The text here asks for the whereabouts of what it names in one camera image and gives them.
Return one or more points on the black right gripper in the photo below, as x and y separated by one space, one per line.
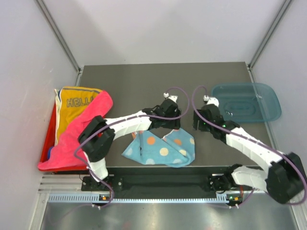
195 123

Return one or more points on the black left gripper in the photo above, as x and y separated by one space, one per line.
174 124

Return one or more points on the blue polka dot towel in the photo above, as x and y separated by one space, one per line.
175 150

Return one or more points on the pink towel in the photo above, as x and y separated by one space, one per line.
62 154

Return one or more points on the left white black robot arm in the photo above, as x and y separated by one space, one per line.
98 136

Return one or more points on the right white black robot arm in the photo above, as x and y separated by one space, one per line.
280 175

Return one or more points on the translucent blue plastic container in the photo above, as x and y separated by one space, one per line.
247 102

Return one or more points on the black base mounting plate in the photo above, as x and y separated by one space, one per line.
125 182

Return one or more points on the yellow hello towel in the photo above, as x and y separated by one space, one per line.
70 102

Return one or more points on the red plastic bin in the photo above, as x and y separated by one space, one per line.
49 142

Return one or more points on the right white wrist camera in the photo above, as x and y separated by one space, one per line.
210 100

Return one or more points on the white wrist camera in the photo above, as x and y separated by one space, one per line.
170 97
210 100

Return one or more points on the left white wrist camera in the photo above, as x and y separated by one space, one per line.
170 97

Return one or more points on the aluminium extrusion rail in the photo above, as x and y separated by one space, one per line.
60 183

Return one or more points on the right aluminium frame post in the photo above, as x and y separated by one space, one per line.
270 32

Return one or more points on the aluminium frame post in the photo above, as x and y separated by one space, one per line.
57 33
270 32

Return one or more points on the left aluminium frame post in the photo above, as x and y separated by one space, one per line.
57 33

